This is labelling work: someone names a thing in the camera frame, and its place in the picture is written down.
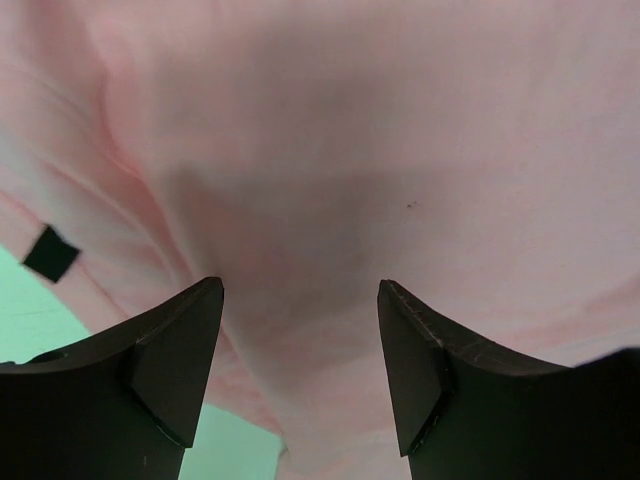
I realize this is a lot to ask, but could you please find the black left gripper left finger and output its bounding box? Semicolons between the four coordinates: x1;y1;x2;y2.
1;278;224;480

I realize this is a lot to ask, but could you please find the light pink t-shirt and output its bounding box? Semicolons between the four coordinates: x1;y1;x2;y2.
1;1;639;479

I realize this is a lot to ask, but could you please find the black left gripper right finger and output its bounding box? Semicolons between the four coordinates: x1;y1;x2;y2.
377;280;639;480

